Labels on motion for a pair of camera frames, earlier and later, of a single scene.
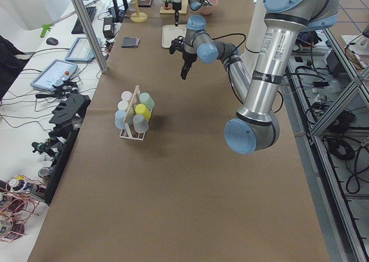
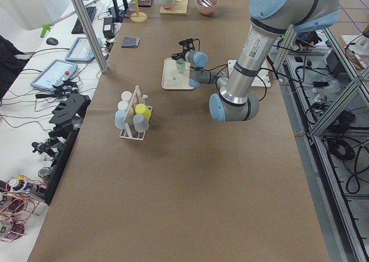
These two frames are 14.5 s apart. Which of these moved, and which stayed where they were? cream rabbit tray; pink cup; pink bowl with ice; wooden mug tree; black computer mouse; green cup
Moved: cream rabbit tray; green cup
Stayed: black computer mouse; pink bowl with ice; wooden mug tree; pink cup
